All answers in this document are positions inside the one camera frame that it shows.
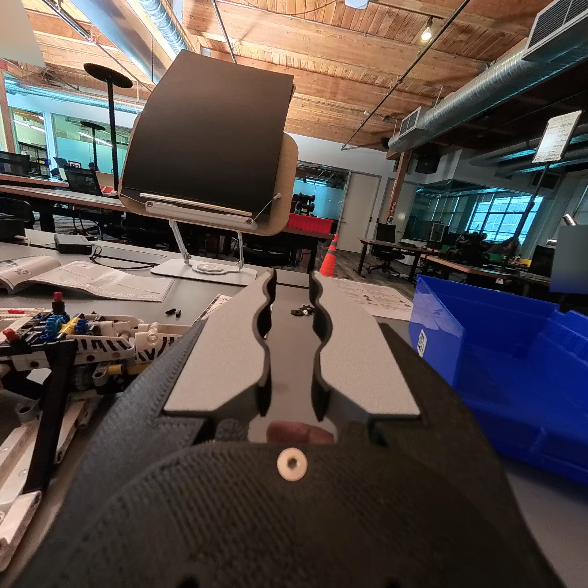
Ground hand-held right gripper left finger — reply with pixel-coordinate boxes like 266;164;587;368
162;268;278;422

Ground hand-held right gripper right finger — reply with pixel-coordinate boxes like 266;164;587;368
308;270;423;422

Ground lego helicopter model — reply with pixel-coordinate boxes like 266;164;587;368
0;291;196;559

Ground lego instruction booklet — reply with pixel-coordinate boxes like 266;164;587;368
0;254;176;302

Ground person's right hand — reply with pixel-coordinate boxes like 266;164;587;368
267;422;335;445

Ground zebra sticker sheet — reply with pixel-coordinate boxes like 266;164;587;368
195;293;233;322

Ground white printed paper sheet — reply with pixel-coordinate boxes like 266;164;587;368
327;276;415;323

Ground book stand with metal base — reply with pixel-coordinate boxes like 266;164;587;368
118;109;300;281

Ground orange traffic cone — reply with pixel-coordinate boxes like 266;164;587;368
318;232;340;277

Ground blue plastic bin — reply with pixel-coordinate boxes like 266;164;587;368
410;275;588;474

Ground red storage bin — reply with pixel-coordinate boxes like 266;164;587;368
286;212;336;236

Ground white door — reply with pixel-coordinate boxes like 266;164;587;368
337;170;383;253

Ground black board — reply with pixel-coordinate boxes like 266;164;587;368
121;49;296;217

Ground white sign board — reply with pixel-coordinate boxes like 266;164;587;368
531;109;584;164

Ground black floor lamp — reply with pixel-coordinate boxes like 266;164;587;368
83;62;135;161

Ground white air vent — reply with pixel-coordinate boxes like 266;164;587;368
523;0;588;62

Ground flat table cable cover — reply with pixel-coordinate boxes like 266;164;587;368
98;249;167;270

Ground metal air duct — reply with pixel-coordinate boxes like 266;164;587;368
387;46;556;153

